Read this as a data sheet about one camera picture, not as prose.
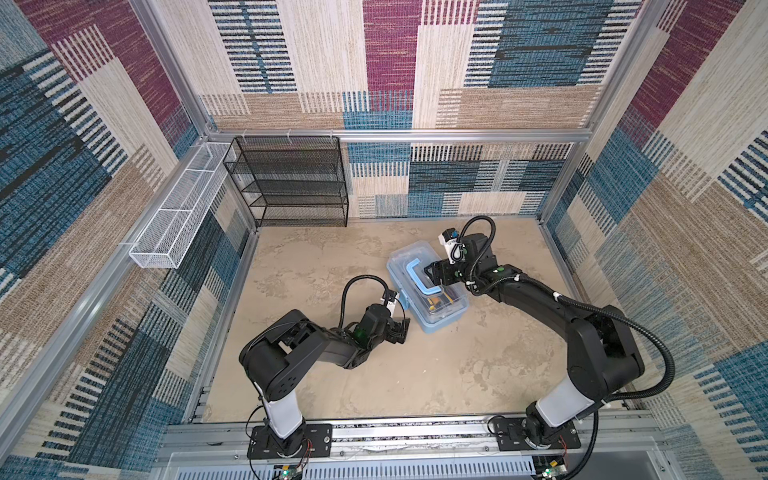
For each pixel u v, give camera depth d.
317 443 0.73
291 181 1.11
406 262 0.94
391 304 0.82
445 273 0.79
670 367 0.41
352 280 0.76
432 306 0.86
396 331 0.78
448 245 0.81
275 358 0.48
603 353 0.45
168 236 0.71
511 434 0.73
